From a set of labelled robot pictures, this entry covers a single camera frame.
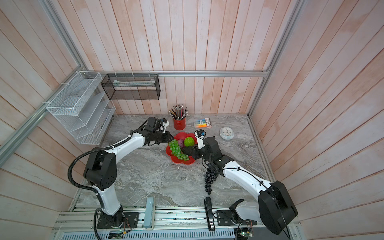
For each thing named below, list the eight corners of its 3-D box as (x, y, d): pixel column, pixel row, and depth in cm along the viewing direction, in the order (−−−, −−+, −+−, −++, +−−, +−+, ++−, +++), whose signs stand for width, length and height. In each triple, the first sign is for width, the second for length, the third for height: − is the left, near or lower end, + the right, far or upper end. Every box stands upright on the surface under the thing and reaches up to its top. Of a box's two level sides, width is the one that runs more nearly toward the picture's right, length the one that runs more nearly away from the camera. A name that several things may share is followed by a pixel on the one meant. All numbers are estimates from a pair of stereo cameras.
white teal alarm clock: (220, 139, 107) (221, 137, 105) (219, 129, 113) (219, 127, 111) (234, 139, 107) (235, 137, 105) (231, 129, 113) (232, 127, 111)
